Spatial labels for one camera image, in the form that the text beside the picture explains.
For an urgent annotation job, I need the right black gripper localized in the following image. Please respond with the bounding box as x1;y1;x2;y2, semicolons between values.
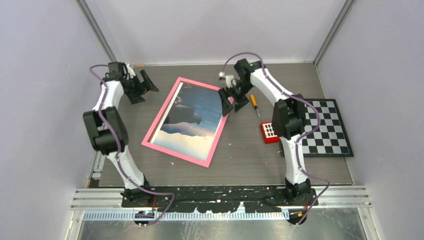
217;81;253;118

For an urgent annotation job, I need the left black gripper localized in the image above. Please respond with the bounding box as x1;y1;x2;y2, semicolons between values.
126;70;160;105

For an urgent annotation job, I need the orange handled screwdriver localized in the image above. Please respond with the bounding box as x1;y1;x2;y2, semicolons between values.
249;94;261;117

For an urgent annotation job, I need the landscape photo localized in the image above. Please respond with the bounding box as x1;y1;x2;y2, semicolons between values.
149;81;223;162

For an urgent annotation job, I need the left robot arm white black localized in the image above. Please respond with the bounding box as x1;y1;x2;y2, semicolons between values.
82;61;159;207

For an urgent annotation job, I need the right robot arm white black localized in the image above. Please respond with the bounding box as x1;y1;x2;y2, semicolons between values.
218;58;311;205

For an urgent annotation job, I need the red white toy block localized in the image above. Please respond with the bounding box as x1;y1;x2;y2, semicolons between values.
259;121;280;144

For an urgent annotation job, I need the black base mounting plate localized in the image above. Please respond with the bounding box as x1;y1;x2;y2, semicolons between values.
120;185;318;214

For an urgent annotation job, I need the black white checkerboard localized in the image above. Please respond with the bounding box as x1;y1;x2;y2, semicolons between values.
302;98;354;158

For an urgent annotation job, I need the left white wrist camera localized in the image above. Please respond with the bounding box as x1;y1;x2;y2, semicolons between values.
126;63;137;79

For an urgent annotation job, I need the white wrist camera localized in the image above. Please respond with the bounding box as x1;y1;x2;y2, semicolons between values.
126;63;137;79
218;71;237;88

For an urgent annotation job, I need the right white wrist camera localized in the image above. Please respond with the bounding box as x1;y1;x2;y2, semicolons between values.
218;71;237;88

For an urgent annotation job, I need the aluminium rail frame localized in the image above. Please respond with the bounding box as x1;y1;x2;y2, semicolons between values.
71;186;372;222

